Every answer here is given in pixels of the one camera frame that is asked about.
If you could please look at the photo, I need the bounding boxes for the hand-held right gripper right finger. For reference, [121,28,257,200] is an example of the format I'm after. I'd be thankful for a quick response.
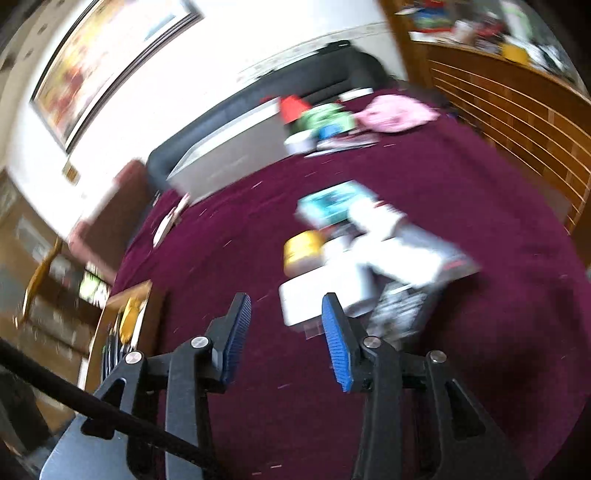
[322,292,522,480]

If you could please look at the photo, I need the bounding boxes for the wooden box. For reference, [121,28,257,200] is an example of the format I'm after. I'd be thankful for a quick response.
[85,279,154,394]

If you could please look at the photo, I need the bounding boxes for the framed painting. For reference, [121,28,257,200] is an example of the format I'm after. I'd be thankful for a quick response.
[30,0,205,154]

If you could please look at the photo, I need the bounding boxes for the black sofa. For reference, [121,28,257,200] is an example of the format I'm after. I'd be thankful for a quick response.
[148,41,394,195]

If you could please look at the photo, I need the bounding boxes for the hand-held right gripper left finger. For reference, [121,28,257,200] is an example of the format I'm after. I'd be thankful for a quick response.
[81,292,252,480]

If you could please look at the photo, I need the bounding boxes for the yellow snack packet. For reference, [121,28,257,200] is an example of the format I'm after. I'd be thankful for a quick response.
[119,295,148,343]

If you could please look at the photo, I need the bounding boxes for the green cloth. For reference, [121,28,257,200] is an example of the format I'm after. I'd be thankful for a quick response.
[298,104,357,136]

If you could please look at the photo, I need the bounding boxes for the silver grey box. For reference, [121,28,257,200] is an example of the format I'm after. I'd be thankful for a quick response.
[166,99,297,205]

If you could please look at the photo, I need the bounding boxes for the pink cloth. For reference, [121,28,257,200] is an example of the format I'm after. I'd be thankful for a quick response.
[355,95,440,133]

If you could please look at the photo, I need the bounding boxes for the black cable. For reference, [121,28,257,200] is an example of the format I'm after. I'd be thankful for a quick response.
[0,339,225,480]

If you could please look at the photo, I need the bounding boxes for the black snack packet red crab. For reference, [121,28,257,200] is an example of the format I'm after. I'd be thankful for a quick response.
[369,226,482,339]

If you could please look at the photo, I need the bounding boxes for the teal tissue packet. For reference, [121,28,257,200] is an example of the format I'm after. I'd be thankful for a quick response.
[295,181,380,230]

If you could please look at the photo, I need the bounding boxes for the red bag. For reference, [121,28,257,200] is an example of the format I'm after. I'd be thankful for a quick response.
[279,95,311,124]

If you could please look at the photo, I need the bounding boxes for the wooden brick pattern counter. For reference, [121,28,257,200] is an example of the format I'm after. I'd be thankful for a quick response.
[379,0,591,234]

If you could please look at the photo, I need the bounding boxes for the white keychain tag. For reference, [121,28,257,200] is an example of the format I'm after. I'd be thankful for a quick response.
[152,194,192,248]

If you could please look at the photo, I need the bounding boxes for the white charger block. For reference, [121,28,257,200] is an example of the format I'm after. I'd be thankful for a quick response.
[279,265,376,328]

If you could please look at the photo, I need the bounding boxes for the yellow capped jar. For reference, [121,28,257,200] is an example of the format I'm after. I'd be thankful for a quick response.
[283,231,325,276]

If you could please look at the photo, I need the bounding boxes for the flat packet of pens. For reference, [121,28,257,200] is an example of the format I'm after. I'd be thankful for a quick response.
[305,131,380,158]

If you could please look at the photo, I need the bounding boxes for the yellow box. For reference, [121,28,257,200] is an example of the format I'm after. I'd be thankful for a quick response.
[501,44,530,64]

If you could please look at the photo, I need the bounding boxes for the pink upholstered chair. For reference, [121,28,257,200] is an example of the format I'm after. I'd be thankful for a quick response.
[69,159,151,283]

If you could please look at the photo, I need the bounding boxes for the white power adapter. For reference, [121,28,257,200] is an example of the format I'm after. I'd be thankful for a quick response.
[284,129,318,156]

